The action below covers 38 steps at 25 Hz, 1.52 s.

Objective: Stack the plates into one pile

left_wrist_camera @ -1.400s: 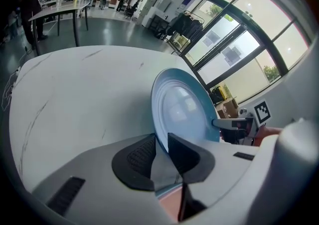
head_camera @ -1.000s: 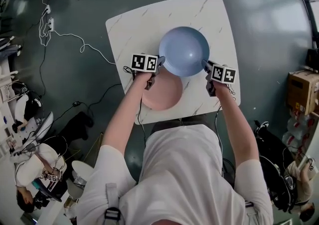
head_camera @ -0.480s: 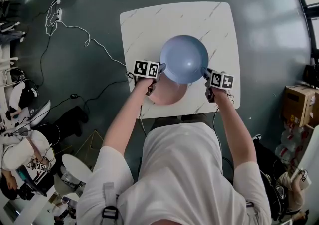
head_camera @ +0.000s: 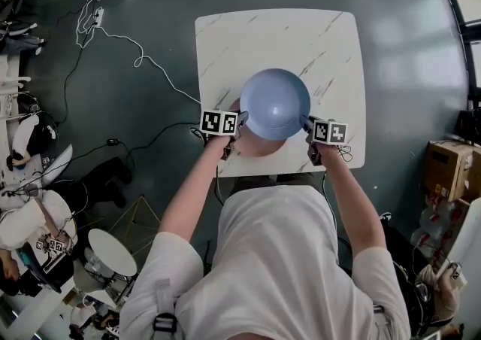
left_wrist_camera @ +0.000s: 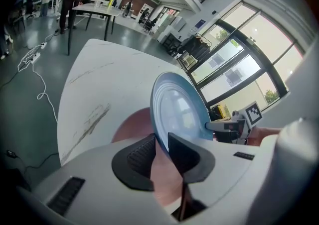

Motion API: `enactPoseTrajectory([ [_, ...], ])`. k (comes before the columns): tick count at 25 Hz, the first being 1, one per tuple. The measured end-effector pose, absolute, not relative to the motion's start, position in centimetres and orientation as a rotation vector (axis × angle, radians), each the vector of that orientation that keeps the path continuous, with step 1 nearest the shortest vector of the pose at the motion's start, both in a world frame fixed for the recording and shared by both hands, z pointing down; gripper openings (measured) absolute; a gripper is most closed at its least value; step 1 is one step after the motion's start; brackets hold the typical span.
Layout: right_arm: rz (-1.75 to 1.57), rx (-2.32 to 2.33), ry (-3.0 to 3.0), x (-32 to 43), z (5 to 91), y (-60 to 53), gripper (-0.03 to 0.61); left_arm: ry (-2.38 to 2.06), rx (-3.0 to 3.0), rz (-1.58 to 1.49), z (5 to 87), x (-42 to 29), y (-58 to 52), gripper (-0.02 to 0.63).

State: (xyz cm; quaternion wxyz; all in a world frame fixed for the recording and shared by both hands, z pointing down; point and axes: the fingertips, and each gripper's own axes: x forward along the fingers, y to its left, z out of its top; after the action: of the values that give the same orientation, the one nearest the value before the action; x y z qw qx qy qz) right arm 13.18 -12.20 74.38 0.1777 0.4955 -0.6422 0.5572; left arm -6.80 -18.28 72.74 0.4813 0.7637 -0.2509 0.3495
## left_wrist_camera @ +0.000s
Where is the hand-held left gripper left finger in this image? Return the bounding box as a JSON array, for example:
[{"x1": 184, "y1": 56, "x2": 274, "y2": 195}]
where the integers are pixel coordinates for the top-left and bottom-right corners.
[{"x1": 111, "y1": 133, "x2": 157, "y2": 192}]

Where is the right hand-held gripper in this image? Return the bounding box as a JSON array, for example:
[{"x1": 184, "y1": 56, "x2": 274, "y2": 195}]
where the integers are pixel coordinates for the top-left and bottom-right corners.
[{"x1": 204, "y1": 101, "x2": 264, "y2": 145}]

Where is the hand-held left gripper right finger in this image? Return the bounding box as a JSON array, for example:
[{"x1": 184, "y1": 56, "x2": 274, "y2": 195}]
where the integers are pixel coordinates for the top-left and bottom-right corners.
[{"x1": 167, "y1": 132, "x2": 216, "y2": 185}]

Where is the blue plate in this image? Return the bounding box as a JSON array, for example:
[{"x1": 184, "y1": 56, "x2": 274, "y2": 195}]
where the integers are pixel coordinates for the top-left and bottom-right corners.
[{"x1": 149, "y1": 71, "x2": 215, "y2": 160}]

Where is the pink plate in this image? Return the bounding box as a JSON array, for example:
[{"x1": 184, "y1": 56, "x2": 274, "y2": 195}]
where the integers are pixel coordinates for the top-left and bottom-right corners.
[{"x1": 111, "y1": 107, "x2": 185, "y2": 208}]

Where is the person's right forearm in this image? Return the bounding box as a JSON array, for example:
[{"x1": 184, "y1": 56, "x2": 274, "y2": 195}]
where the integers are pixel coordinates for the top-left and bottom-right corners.
[{"x1": 247, "y1": 127, "x2": 282, "y2": 147}]

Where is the yellow case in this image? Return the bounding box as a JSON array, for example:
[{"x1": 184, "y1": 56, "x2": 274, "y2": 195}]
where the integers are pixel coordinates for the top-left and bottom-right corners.
[{"x1": 210, "y1": 105, "x2": 226, "y2": 121}]

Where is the black cart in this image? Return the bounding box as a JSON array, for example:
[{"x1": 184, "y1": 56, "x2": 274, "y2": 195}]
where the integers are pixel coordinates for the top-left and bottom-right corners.
[{"x1": 171, "y1": 33, "x2": 213, "y2": 67}]

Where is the white cabinet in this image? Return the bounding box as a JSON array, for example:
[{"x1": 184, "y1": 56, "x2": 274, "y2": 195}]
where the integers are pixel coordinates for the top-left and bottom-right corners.
[{"x1": 156, "y1": 25, "x2": 176, "y2": 45}]

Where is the white board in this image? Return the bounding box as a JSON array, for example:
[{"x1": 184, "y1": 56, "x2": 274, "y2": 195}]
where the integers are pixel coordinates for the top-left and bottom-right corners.
[{"x1": 171, "y1": 15, "x2": 187, "y2": 32}]

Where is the grey table with black legs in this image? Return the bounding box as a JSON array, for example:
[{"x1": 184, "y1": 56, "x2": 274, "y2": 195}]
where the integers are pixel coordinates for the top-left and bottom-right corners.
[{"x1": 66, "y1": 3, "x2": 123, "y2": 56}]

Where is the black office chair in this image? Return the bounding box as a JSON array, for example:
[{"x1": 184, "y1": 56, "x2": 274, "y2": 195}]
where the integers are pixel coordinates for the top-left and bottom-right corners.
[{"x1": 24, "y1": 0, "x2": 36, "y2": 20}]

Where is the black window frame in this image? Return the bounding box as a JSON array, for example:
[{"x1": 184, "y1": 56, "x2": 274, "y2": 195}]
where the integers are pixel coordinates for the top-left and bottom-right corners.
[{"x1": 184, "y1": 1, "x2": 306, "y2": 120}]

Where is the black cable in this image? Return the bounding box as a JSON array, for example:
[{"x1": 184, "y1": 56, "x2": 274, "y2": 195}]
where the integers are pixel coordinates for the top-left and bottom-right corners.
[{"x1": 14, "y1": 152, "x2": 60, "y2": 177}]

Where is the white cable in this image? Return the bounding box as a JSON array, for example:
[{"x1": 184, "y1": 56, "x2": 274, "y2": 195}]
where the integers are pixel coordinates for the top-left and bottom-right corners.
[{"x1": 16, "y1": 33, "x2": 59, "y2": 123}]

